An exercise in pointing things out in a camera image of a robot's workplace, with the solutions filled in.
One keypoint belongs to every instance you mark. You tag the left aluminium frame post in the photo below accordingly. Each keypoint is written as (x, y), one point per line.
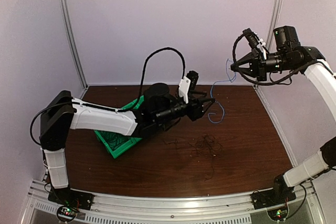
(72, 45)

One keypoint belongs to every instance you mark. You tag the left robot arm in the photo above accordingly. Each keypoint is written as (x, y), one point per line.
(156, 110)

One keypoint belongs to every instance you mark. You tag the green plastic bin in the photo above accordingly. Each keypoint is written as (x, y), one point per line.
(116, 144)
(134, 104)

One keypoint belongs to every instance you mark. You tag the right circuit board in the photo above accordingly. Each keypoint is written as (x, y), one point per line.
(278, 214)

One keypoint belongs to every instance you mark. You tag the front aluminium rail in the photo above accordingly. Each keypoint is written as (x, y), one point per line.
(105, 208)

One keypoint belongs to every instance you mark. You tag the aluminium frame post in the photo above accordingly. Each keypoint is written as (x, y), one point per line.
(275, 14)
(72, 45)

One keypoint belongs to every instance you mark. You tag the circuit board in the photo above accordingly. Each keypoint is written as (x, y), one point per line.
(65, 214)
(278, 214)

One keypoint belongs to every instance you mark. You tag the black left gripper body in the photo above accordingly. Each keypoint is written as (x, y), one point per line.
(195, 110)

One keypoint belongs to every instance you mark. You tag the left circuit board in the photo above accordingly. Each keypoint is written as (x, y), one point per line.
(65, 214)

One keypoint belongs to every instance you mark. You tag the right aluminium frame post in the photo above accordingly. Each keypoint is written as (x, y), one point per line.
(275, 14)

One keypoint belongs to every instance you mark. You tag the middle green plastic bin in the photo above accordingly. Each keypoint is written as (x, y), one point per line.
(134, 104)

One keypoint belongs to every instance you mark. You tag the left green plastic bin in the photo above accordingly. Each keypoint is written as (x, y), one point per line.
(116, 144)

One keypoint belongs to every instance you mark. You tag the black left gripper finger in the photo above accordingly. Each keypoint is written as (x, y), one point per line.
(207, 103)
(197, 94)

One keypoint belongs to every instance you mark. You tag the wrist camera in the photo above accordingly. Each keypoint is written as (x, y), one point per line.
(186, 84)
(256, 42)

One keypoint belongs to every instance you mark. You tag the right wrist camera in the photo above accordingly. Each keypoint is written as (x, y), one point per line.
(256, 42)

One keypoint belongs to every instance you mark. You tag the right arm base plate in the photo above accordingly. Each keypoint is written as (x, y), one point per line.
(267, 198)

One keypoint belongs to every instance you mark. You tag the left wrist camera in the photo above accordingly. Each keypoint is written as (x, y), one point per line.
(186, 84)

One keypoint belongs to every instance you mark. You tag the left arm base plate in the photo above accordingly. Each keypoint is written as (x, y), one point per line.
(71, 198)

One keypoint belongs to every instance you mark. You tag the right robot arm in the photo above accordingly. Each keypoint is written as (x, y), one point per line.
(290, 59)

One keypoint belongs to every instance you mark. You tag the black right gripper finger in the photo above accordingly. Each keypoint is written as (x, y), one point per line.
(247, 60)
(242, 71)

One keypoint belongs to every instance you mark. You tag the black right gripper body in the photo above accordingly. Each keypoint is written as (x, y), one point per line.
(261, 65)

